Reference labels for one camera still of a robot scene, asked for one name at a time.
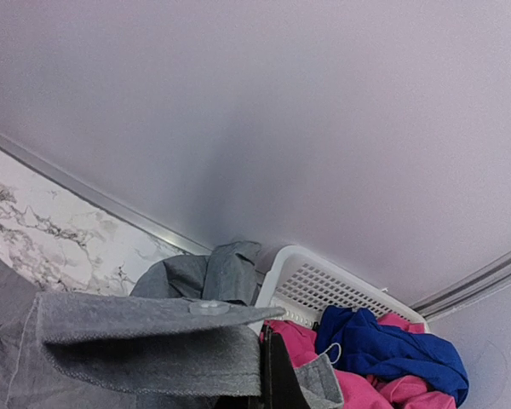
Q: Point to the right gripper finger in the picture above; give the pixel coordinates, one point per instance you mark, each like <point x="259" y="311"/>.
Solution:
<point x="280" y="388"/>

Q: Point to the grey garment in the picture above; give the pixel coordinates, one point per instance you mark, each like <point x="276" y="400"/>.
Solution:
<point x="185" y="337"/>

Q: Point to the white plastic laundry basket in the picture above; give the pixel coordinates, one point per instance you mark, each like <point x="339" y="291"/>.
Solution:
<point x="304" y="284"/>

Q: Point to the pink garment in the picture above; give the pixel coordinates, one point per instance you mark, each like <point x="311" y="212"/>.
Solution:
<point x="358" y="391"/>

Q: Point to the blue garment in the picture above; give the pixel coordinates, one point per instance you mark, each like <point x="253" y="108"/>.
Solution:
<point x="389" y="353"/>

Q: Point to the right aluminium frame post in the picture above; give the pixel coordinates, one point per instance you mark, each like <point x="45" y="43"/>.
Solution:
<point x="487" y="281"/>

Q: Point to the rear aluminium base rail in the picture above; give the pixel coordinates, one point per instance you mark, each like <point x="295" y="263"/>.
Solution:
<point x="99" y="199"/>

